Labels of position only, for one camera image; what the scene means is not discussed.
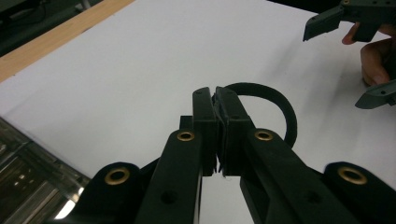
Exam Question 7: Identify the black hair tie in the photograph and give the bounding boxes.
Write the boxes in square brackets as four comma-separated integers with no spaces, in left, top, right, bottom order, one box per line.
[223,81,299,149]

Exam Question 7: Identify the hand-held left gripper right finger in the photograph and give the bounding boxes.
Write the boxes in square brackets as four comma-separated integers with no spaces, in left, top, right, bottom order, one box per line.
[212,86,255,176]

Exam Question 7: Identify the smoky clear drawer organizer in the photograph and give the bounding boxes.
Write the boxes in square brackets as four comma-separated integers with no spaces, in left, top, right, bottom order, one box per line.
[0,117,92,224]

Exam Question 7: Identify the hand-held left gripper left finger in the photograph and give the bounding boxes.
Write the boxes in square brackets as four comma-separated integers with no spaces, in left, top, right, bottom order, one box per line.
[179,86,219,177]

